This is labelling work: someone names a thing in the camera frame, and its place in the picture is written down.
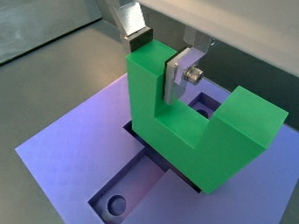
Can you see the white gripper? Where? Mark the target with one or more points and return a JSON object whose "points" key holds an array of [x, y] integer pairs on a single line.
{"points": [[261, 27]]}

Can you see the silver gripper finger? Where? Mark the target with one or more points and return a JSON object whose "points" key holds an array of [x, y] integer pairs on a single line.
{"points": [[135, 33]]}

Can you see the green U-shaped block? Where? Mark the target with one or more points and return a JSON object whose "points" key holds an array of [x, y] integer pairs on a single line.
{"points": [[207, 148]]}

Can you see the purple board with cross slot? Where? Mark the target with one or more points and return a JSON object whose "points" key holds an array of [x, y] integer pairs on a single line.
{"points": [[81, 151]]}

